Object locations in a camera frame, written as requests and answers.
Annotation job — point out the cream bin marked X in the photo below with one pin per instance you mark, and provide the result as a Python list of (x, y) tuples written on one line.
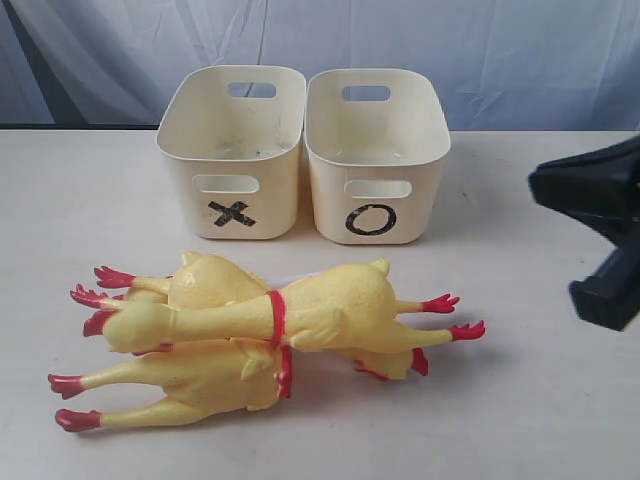
[(231, 138)]

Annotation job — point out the chicken head with white tube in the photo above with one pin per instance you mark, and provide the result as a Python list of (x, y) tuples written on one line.
[(295, 277)]

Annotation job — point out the whole yellow rubber chicken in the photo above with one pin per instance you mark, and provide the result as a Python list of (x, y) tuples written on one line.
[(384, 366), (348, 306)]

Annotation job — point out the headless yellow chicken body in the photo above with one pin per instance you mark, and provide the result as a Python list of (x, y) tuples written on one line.
[(200, 379)]

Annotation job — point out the blue backdrop cloth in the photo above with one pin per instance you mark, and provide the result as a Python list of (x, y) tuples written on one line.
[(496, 65)]

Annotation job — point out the cream bin marked O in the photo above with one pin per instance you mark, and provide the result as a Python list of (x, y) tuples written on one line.
[(376, 141)]

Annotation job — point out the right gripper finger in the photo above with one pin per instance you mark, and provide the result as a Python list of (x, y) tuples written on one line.
[(609, 297), (599, 189)]

